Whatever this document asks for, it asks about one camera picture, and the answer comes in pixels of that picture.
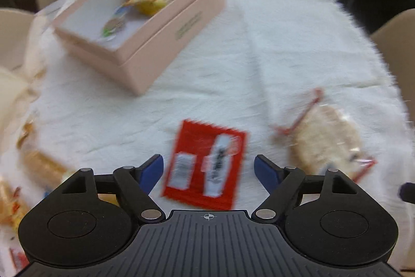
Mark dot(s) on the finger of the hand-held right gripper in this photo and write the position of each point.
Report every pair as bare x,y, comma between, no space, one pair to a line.
408,192

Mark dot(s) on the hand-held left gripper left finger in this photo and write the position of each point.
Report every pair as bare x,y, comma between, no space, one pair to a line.
151,170

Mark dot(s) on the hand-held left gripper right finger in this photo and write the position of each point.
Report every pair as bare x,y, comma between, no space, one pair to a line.
265,169

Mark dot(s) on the pink cardboard box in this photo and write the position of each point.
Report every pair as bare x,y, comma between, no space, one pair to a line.
142,24

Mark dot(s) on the clear rice cracker packet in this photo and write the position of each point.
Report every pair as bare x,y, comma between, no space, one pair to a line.
327,134

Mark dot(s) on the brown bread roll packet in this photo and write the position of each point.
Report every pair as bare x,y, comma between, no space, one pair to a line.
43,165

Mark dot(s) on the orange snack packet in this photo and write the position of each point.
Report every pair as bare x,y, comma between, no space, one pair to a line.
9,207

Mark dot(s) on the round green white snack packet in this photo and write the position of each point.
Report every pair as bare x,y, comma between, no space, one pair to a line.
114,24

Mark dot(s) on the red white snack packet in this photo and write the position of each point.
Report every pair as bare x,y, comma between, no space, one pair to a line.
18,259

